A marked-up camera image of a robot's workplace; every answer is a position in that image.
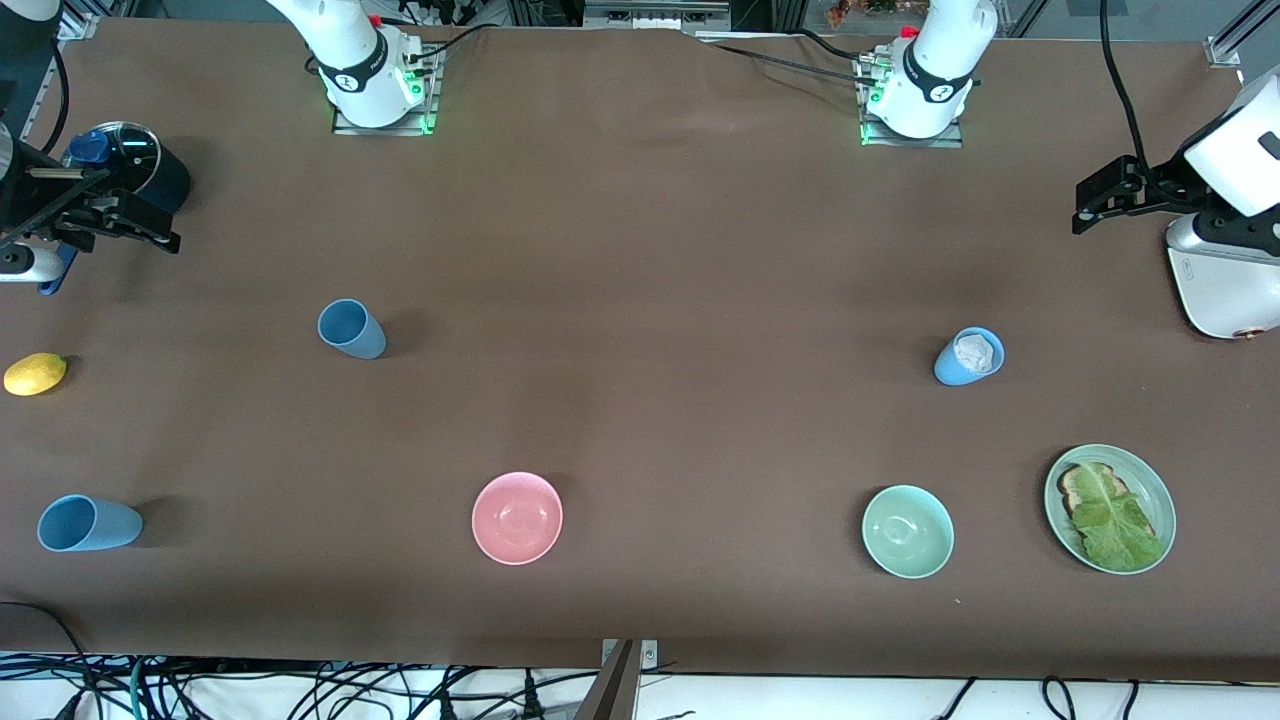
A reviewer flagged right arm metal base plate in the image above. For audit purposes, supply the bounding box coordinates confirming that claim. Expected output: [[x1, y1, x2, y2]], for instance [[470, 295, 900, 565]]
[[331, 45, 442, 137]]

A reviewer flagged mint green bowl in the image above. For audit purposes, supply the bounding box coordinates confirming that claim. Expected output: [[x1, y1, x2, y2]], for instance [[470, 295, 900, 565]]
[[861, 484, 956, 580]]

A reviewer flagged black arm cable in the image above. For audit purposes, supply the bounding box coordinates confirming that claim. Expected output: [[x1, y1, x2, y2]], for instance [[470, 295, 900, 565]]
[[40, 38, 70, 156], [1099, 0, 1151, 176]]

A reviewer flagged glass lid blue knob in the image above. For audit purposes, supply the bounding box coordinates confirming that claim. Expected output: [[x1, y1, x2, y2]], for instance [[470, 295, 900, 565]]
[[62, 121, 162, 201]]

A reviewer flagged mint green plate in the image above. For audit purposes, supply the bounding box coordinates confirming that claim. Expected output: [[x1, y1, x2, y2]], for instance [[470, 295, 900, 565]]
[[1043, 443, 1178, 576]]

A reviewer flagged dark blue saucepan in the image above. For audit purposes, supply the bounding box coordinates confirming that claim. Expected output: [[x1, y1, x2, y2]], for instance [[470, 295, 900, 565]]
[[38, 122, 193, 297]]

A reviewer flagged orange brown plant decoration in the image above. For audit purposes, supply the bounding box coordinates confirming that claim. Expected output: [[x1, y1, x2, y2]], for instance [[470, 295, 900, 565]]
[[825, 0, 936, 29]]

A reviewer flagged green lettuce leaf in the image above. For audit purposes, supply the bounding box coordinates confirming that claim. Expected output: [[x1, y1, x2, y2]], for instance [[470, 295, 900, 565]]
[[1072, 462, 1167, 573]]

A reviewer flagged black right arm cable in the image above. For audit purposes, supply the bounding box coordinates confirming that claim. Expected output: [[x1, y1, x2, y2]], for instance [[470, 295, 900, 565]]
[[40, 38, 70, 156]]

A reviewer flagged pink bowl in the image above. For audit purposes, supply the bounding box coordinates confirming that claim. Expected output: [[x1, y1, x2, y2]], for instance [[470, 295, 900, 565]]
[[471, 471, 564, 567]]

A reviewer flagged aluminium frame rail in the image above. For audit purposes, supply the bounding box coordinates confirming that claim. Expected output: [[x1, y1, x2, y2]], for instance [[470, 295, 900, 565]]
[[1205, 0, 1280, 69], [20, 12, 101, 141]]

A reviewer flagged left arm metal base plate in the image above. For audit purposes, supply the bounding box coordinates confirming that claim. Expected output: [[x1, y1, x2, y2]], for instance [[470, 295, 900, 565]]
[[857, 52, 966, 149]]

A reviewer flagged white paper wad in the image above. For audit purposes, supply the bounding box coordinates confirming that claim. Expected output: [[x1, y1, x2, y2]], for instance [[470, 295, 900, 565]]
[[953, 333, 998, 376]]

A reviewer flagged grey metal pole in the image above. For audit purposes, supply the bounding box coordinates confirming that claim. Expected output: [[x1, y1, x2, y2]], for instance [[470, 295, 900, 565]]
[[573, 640, 641, 720]]

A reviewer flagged white toaster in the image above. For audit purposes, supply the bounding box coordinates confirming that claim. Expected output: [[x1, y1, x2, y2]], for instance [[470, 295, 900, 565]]
[[1168, 250, 1280, 341]]

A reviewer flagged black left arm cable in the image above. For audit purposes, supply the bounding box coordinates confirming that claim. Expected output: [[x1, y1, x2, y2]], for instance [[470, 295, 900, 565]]
[[1099, 0, 1151, 176]]

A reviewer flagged toast slice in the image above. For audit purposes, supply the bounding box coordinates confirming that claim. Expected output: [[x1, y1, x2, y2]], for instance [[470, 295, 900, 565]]
[[1057, 462, 1161, 546]]

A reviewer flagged black base cable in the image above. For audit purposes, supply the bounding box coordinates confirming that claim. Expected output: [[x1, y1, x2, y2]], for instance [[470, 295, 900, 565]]
[[690, 28, 881, 91], [410, 22, 503, 63]]

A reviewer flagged grey power strip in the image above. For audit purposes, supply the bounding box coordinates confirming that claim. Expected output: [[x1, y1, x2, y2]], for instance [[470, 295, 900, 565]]
[[583, 0, 732, 31]]

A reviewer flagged blue plastic cup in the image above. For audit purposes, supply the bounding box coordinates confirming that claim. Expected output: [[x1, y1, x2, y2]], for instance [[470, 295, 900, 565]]
[[37, 494, 144, 553], [933, 326, 1006, 388], [317, 298, 388, 361]]

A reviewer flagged yellow lemon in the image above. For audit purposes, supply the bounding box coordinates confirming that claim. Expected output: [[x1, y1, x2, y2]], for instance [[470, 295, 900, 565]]
[[3, 352, 69, 397]]

